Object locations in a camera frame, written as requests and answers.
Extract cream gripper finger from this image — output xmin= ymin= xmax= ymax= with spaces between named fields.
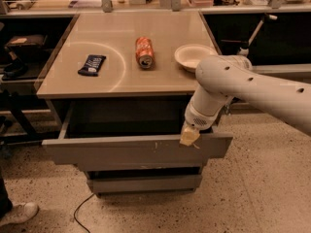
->
xmin=180 ymin=122 xmax=200 ymax=147

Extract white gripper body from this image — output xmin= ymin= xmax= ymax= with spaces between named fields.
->
xmin=185 ymin=102 xmax=218 ymax=130

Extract grey top drawer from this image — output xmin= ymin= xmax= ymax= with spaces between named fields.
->
xmin=43 ymin=101 xmax=232 ymax=173

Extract grey drawer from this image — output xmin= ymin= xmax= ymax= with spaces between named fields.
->
xmin=43 ymin=101 xmax=232 ymax=173
xmin=86 ymin=175 xmax=202 ymax=193

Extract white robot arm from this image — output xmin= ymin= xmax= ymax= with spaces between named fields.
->
xmin=180 ymin=55 xmax=311 ymax=146

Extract grey drawer cabinet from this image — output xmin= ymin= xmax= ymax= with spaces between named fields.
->
xmin=36 ymin=11 xmax=235 ymax=197

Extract grey bottom drawer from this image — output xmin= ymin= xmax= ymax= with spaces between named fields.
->
xmin=86 ymin=175 xmax=202 ymax=193

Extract white bowl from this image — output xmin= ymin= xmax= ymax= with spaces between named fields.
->
xmin=174 ymin=44 xmax=218 ymax=73

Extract white spray bottle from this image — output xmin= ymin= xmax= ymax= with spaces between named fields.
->
xmin=238 ymin=48 xmax=249 ymax=57

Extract orange soda can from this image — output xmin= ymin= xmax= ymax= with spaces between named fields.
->
xmin=135 ymin=37 xmax=155 ymax=69

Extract dark blue snack bar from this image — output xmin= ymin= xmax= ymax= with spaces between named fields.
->
xmin=78 ymin=54 xmax=106 ymax=77

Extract black office chair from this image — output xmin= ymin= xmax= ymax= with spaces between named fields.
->
xmin=4 ymin=34 xmax=49 ymax=79

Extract white sneaker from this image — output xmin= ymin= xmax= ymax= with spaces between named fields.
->
xmin=0 ymin=202 xmax=39 ymax=226

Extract black floor cable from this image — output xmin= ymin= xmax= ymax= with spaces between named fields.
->
xmin=73 ymin=192 xmax=95 ymax=233

